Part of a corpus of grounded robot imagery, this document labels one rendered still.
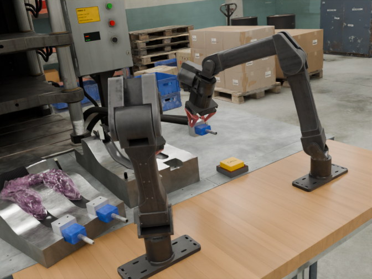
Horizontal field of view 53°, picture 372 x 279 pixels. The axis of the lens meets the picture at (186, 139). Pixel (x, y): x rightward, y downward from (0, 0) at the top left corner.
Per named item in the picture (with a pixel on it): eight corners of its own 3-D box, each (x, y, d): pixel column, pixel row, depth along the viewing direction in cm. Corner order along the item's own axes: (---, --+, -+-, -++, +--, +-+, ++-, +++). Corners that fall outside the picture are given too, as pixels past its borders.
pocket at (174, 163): (184, 171, 122) (183, 161, 121) (170, 177, 119) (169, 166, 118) (176, 168, 125) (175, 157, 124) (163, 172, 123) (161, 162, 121)
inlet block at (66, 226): (103, 247, 92) (99, 228, 90) (87, 258, 89) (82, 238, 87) (71, 231, 100) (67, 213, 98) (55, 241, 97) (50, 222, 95)
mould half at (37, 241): (126, 217, 109) (120, 183, 105) (47, 268, 91) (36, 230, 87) (35, 180, 140) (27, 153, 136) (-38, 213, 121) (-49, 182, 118)
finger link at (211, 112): (186, 120, 138) (190, 100, 132) (202, 115, 142) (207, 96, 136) (196, 132, 135) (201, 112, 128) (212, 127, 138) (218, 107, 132)
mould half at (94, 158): (200, 180, 126) (196, 143, 122) (130, 208, 114) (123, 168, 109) (133, 144, 166) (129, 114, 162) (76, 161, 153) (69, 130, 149)
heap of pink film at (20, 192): (88, 195, 112) (83, 171, 109) (34, 224, 99) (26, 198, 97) (41, 177, 128) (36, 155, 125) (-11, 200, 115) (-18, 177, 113)
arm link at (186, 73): (172, 83, 125) (182, 48, 119) (184, 77, 132) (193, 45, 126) (203, 97, 122) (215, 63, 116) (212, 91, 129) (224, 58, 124)
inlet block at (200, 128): (222, 138, 131) (220, 124, 130) (211, 143, 129) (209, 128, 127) (200, 132, 142) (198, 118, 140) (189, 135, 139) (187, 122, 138)
